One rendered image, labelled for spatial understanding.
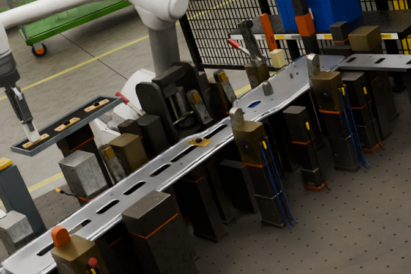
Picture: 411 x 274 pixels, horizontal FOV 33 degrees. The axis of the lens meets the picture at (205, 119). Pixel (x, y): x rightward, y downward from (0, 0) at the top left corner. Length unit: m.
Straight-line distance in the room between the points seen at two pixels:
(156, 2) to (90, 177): 0.61
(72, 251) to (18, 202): 0.51
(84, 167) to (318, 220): 0.73
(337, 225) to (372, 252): 0.18
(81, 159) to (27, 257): 0.34
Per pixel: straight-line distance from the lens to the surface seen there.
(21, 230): 2.03
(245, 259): 2.10
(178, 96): 2.36
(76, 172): 2.07
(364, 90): 2.38
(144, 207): 1.85
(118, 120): 2.84
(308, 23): 2.72
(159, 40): 2.44
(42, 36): 8.84
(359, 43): 2.52
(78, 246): 1.74
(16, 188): 2.20
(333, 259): 2.00
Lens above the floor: 1.85
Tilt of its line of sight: 21 degrees down
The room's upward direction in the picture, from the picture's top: 19 degrees counter-clockwise
